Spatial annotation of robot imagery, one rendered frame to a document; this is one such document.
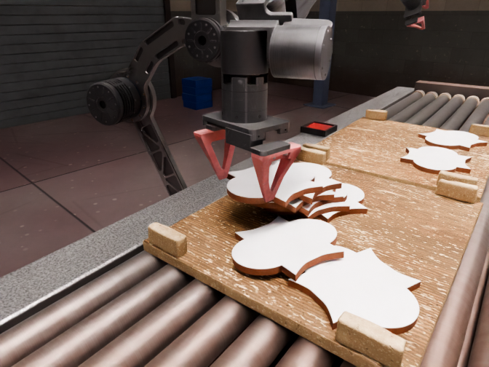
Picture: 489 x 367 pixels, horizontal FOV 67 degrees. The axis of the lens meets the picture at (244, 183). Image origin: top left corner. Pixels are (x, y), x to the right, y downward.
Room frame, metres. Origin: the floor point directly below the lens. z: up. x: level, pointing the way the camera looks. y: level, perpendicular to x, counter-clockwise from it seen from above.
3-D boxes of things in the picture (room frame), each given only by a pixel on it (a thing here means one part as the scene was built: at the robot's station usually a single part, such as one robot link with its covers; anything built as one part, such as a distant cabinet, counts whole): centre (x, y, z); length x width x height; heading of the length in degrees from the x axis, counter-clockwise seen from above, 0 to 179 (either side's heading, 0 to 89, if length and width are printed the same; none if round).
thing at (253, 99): (0.47, 0.00, 1.11); 0.10 x 0.07 x 0.07; 41
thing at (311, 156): (0.72, -0.14, 0.95); 0.06 x 0.02 x 0.03; 52
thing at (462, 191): (0.55, -0.35, 0.95); 0.06 x 0.02 x 0.03; 52
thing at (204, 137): (0.49, 0.02, 1.04); 0.07 x 0.07 x 0.09; 41
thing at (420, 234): (0.48, -0.13, 0.93); 0.41 x 0.35 x 0.02; 142
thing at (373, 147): (0.82, -0.37, 0.93); 0.41 x 0.35 x 0.02; 144
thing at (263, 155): (0.44, -0.02, 1.04); 0.07 x 0.07 x 0.09; 41
